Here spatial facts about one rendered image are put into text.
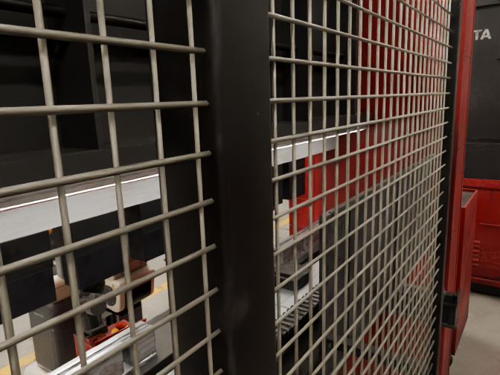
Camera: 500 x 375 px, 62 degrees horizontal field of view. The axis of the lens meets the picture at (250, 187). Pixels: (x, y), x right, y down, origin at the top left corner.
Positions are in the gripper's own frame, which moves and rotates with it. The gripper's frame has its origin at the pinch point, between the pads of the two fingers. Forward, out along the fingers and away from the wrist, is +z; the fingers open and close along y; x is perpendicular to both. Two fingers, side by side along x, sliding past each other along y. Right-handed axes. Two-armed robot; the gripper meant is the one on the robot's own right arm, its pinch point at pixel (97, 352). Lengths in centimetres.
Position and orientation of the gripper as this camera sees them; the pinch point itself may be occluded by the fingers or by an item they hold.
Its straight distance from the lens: 169.0
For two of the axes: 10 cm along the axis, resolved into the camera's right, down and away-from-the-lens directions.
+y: 7.1, -1.5, -6.8
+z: 2.2, 9.8, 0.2
